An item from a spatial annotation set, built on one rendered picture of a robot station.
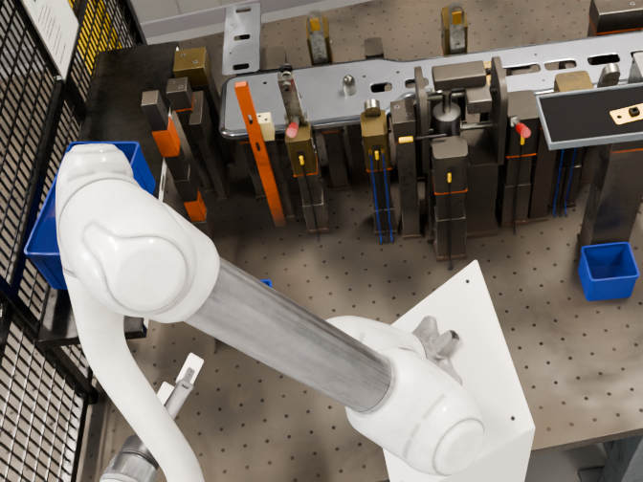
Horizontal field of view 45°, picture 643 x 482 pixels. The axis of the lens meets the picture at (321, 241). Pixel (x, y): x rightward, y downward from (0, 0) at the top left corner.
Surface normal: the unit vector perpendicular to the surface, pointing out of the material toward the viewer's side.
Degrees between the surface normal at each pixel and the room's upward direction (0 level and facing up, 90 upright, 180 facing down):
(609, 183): 90
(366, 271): 0
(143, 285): 61
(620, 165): 90
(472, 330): 45
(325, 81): 0
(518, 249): 0
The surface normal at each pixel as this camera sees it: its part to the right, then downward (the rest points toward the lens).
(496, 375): -0.79, -0.28
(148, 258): 0.39, 0.29
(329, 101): -0.14, -0.59
